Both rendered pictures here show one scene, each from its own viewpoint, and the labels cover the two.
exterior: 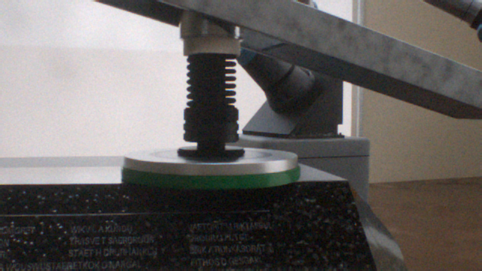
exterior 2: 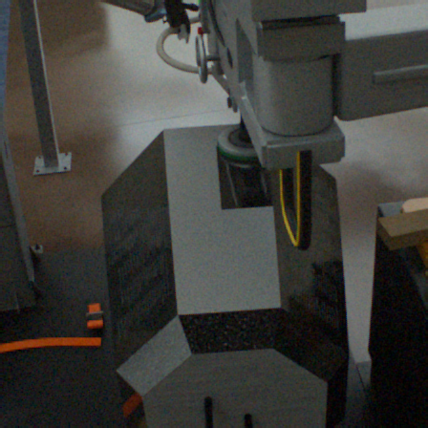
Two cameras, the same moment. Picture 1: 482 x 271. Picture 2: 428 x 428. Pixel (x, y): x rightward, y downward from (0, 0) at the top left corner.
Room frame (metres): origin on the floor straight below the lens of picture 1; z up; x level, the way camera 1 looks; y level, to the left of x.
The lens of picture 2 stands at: (0.29, 2.49, 2.23)
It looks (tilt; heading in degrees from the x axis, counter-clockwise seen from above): 33 degrees down; 281
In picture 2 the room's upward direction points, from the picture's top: 4 degrees counter-clockwise
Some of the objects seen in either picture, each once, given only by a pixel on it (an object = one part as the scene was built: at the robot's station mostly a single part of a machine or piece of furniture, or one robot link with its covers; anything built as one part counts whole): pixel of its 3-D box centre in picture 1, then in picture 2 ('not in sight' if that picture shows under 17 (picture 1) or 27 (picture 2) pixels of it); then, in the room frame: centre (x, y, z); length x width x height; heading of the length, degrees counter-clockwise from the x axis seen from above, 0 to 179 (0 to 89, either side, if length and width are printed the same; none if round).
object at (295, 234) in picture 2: not in sight; (294, 186); (0.45, 0.66, 1.10); 0.23 x 0.03 x 0.32; 108
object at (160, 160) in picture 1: (211, 159); (250, 139); (0.64, 0.03, 0.89); 0.21 x 0.21 x 0.01
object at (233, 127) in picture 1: (211, 126); not in sight; (0.64, 0.03, 0.93); 0.07 x 0.07 x 0.01
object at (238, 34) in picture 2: not in sight; (266, 55); (0.54, 0.41, 1.35); 0.74 x 0.23 x 0.49; 108
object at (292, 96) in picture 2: not in sight; (293, 81); (0.44, 0.66, 1.39); 0.19 x 0.19 x 0.20
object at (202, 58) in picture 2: not in sight; (213, 57); (0.72, 0.18, 1.24); 0.15 x 0.10 x 0.15; 108
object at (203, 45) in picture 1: (212, 41); not in sight; (0.64, 0.03, 1.03); 0.07 x 0.07 x 0.04
